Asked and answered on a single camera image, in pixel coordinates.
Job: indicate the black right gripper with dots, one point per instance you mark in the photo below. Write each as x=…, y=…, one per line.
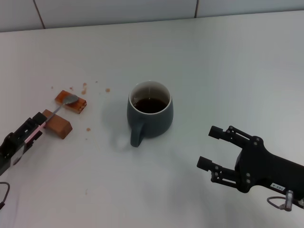
x=268, y=168

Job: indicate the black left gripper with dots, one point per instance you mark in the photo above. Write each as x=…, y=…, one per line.
x=8, y=154

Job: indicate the grey ceramic cup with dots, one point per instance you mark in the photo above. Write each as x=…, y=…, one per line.
x=154, y=126

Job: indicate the notched dark wooden block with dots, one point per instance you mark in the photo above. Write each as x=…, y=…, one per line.
x=59, y=126

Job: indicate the dark coffee liquid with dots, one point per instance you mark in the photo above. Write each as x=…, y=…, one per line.
x=149, y=107

